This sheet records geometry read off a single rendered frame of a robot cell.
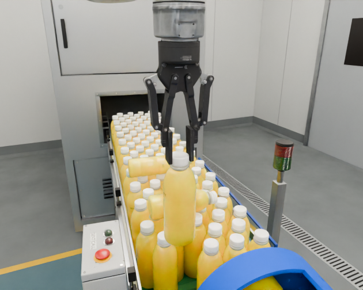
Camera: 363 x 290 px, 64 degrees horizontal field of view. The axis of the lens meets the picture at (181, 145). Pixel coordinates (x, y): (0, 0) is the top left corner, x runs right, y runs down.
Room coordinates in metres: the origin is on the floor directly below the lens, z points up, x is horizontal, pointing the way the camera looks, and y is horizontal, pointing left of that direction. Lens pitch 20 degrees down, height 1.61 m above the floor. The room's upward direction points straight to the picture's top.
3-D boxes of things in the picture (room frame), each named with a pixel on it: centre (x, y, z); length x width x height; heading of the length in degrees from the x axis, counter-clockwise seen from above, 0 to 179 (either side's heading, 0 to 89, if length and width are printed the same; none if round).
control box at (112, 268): (0.63, 0.21, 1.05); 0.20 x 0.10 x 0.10; 16
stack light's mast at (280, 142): (0.98, -0.37, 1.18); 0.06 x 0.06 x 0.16
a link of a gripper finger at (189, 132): (0.57, -0.02, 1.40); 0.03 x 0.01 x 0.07; 17
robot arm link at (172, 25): (0.55, 0.00, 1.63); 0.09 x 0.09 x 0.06
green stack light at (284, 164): (0.98, -0.37, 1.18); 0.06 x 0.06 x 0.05
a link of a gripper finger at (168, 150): (0.55, 0.03, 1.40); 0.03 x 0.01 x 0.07; 17
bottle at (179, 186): (0.56, 0.00, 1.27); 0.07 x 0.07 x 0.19
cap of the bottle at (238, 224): (0.72, -0.17, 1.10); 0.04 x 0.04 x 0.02
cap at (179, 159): (0.56, 0.00, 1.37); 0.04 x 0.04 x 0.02
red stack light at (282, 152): (0.98, -0.37, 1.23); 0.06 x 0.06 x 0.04
